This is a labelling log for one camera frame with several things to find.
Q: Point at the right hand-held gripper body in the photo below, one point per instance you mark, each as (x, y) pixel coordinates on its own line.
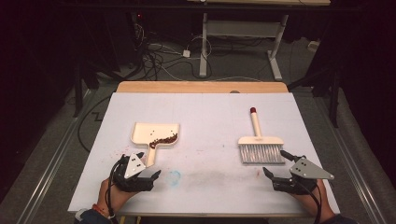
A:
(300, 177)

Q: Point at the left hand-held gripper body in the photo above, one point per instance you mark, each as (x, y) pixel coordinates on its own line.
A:
(134, 166)

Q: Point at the cream dustpan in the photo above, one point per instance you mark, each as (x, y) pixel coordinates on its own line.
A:
(146, 132)

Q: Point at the pile of red beans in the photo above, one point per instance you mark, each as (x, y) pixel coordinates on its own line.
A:
(165, 140)

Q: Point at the cream brush with red tip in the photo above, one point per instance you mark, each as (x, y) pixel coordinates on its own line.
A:
(260, 140)

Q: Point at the person's right hand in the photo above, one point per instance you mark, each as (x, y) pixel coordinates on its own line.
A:
(317, 202)

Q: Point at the person's left hand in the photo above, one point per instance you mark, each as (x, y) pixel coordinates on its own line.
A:
(116, 199)

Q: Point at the black stand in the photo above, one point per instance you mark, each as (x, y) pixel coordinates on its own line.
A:
(334, 102)

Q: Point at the white table cover sheet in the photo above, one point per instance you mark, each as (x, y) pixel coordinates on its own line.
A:
(218, 115)

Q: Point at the wooden table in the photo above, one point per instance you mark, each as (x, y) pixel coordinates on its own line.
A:
(186, 87)

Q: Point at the dark table grommet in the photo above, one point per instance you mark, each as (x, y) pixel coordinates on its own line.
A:
(234, 91)

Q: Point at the white power adapter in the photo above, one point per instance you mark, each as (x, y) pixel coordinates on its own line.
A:
(186, 53)

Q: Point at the beige floor box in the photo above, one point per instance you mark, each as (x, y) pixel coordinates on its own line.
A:
(313, 46)

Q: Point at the metal floor rail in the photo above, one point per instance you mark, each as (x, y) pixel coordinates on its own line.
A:
(49, 168)
(364, 194)

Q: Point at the white desk frame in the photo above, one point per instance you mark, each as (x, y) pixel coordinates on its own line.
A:
(204, 46)

